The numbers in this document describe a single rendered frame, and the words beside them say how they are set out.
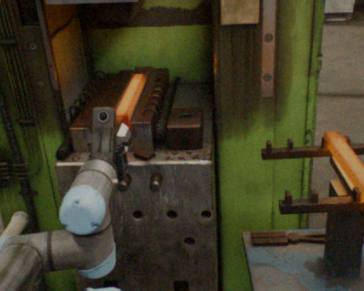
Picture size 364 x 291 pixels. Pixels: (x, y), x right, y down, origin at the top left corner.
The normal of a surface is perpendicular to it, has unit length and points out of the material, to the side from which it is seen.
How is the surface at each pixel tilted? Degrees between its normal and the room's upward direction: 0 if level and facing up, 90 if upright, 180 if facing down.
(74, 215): 90
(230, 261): 90
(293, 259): 0
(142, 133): 90
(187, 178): 90
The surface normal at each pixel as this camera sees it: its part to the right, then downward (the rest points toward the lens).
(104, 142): -0.07, -0.07
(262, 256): -0.06, -0.89
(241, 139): -0.07, 0.46
